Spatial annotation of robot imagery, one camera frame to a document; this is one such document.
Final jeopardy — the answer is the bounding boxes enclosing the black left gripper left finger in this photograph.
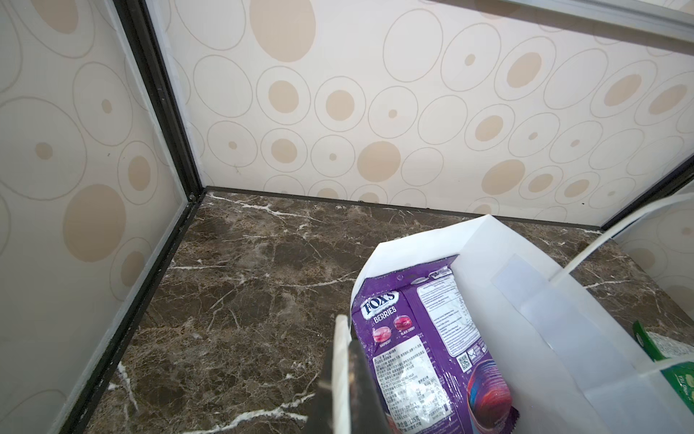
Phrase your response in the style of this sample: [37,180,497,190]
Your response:
[302,344,334,434]

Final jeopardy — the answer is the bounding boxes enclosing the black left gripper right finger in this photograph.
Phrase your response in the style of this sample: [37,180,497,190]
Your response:
[348,340,391,434]

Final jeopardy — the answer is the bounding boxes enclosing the purple snack packet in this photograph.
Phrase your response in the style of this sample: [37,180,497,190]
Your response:
[352,256,520,433]

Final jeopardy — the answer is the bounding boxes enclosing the colourful painted paper bag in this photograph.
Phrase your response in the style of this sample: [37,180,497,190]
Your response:
[332,216,693,433]

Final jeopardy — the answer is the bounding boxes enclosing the green snack packet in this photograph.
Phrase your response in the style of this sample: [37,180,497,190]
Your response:
[631,319,694,416]

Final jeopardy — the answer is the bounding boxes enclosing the black vertical frame post right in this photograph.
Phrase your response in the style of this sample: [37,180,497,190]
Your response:
[600,156,693,231]

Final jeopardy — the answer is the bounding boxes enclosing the black vertical frame post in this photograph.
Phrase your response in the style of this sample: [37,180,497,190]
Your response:
[600,156,693,231]
[113,0,205,203]

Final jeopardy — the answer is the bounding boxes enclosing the black vertical frame post left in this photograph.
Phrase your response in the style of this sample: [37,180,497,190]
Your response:
[113,0,205,203]

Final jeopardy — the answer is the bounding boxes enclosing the aluminium horizontal back rail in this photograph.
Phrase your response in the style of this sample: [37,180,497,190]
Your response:
[434,1,693,59]

